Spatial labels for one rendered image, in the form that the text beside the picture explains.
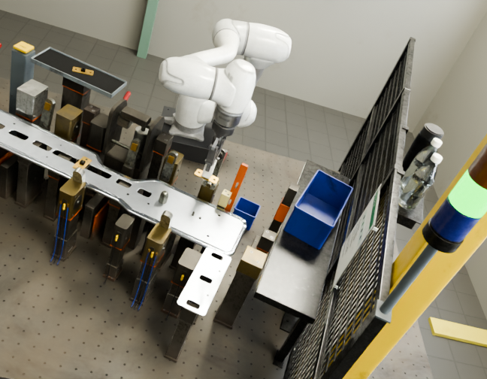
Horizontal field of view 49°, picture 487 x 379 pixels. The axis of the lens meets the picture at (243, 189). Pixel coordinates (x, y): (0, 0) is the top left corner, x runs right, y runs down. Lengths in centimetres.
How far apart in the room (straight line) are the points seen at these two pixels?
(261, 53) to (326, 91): 313
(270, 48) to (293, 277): 90
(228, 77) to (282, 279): 72
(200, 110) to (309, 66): 260
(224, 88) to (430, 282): 81
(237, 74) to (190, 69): 14
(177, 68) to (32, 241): 97
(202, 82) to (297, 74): 358
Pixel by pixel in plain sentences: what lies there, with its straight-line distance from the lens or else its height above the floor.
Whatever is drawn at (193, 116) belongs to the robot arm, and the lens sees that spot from 270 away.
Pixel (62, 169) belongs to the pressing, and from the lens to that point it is 210.
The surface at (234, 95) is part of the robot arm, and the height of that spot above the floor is 157.
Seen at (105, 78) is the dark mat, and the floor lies 116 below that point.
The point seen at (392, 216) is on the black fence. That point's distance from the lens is 150.
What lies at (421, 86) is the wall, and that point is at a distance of 546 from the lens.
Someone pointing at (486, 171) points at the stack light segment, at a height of 196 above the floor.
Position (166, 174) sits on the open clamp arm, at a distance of 216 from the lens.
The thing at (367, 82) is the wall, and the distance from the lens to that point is 532.
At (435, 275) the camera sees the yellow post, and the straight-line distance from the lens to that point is 129.
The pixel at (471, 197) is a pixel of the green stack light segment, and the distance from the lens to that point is 100.
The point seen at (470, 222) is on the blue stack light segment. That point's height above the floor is 186.
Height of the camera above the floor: 236
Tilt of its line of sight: 37 degrees down
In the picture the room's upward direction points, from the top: 22 degrees clockwise
